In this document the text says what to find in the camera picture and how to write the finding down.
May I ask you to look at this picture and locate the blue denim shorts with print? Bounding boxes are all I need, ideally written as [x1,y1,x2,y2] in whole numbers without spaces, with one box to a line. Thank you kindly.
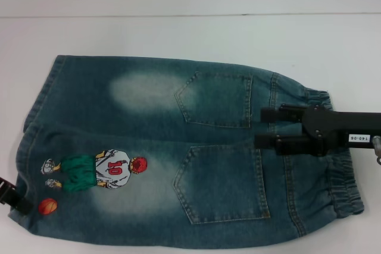
[7,54,366,242]

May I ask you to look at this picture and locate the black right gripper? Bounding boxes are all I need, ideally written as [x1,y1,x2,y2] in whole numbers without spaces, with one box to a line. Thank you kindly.
[254,104,381,158]

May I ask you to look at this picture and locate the right arm plug and cable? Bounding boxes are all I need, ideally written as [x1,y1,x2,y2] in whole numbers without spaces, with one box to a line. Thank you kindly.
[371,135,381,166]

